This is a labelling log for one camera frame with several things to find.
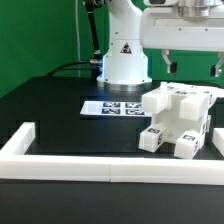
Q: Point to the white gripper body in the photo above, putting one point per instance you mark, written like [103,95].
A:
[163,28]

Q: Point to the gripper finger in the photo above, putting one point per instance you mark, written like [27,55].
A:
[216,70]
[171,65]

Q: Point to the white chair back part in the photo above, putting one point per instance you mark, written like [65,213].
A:
[189,102]

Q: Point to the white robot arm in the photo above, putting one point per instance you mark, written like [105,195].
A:
[125,66]

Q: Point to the white marker sheet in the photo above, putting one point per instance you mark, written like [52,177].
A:
[113,108]

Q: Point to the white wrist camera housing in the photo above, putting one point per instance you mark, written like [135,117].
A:
[160,3]

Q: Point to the white U-shaped obstacle frame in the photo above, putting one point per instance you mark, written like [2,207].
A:
[15,163]

